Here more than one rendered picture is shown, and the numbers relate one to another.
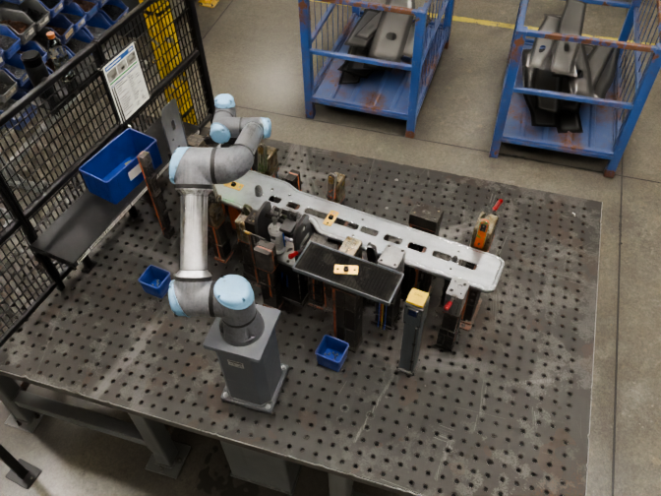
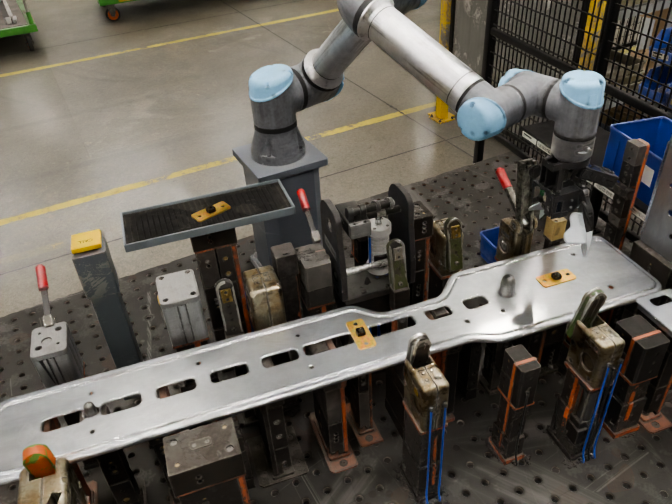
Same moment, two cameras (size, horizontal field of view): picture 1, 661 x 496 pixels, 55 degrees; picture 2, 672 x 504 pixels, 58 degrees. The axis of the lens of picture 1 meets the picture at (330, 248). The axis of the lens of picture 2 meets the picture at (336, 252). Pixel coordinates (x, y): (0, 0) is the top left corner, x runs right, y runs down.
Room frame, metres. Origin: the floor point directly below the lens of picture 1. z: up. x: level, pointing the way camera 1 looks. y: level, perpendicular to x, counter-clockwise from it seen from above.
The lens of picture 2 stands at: (2.39, -0.67, 1.87)
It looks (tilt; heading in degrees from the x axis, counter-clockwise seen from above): 36 degrees down; 135
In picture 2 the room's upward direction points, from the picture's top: 4 degrees counter-clockwise
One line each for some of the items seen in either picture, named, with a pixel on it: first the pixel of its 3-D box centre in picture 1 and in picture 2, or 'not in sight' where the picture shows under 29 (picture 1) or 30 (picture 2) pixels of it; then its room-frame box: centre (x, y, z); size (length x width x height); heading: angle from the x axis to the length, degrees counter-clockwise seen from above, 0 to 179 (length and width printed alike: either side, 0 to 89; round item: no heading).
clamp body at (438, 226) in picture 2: (249, 246); (442, 287); (1.74, 0.34, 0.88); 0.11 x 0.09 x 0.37; 153
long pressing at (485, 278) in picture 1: (335, 218); (353, 341); (1.77, -0.03, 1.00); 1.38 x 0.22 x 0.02; 63
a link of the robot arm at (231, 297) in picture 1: (233, 298); (274, 95); (1.20, 0.32, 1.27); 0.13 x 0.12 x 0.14; 85
